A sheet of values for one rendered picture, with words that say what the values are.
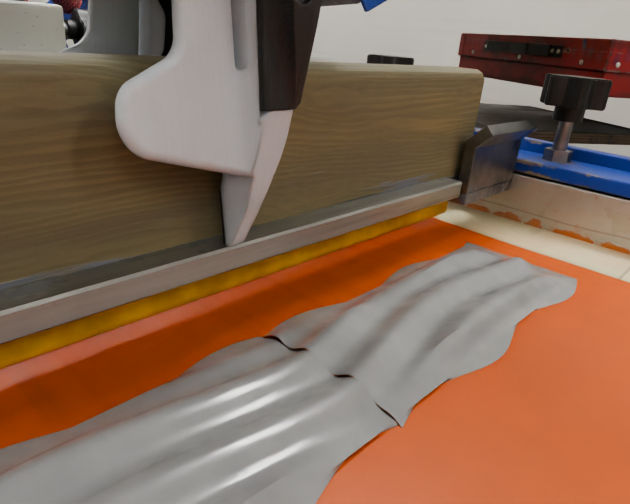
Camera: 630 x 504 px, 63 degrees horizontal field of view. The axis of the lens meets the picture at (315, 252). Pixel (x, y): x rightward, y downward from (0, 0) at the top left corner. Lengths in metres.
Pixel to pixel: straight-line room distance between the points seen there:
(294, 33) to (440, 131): 0.17
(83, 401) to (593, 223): 0.33
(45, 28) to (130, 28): 0.25
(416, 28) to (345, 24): 0.41
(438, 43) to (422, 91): 2.17
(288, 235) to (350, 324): 0.05
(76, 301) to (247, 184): 0.07
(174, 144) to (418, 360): 0.12
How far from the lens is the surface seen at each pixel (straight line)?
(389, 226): 0.32
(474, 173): 0.35
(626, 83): 1.06
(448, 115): 0.33
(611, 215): 0.40
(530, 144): 0.45
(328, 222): 0.23
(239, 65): 0.18
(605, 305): 0.31
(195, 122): 0.17
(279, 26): 0.17
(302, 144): 0.23
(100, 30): 0.22
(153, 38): 0.22
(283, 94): 0.18
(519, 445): 0.19
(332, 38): 2.83
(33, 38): 0.47
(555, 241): 0.39
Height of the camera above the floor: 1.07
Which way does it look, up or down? 23 degrees down
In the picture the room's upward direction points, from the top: 5 degrees clockwise
